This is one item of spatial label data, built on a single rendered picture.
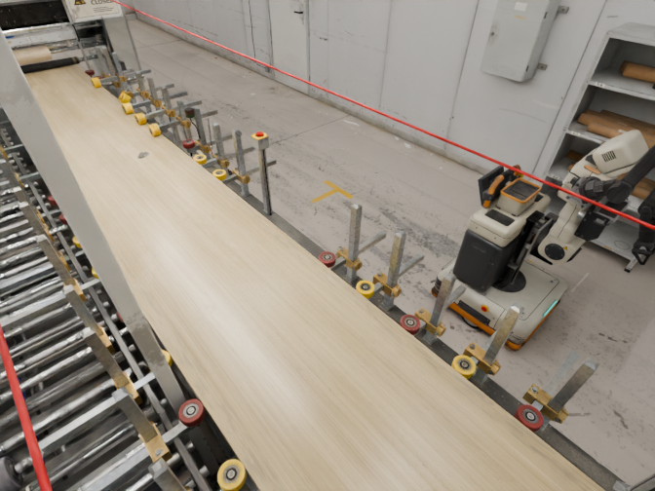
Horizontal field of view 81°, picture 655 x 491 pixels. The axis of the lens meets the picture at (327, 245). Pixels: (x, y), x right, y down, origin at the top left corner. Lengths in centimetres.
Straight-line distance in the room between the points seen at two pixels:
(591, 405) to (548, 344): 42
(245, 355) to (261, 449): 34
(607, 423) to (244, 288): 215
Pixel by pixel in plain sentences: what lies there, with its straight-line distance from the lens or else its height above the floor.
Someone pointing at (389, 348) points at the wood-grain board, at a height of 90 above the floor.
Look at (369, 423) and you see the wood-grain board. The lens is 136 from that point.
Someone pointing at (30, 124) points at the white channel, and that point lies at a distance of 87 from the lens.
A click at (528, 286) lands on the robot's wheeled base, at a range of 285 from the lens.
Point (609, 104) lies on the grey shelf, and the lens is 388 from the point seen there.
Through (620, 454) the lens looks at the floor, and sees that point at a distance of 277.
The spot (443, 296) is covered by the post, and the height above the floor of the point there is 101.
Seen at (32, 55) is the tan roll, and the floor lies 106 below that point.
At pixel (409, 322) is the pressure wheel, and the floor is 91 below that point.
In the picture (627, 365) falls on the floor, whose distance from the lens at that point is 315.
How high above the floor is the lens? 215
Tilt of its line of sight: 42 degrees down
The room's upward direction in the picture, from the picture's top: 1 degrees clockwise
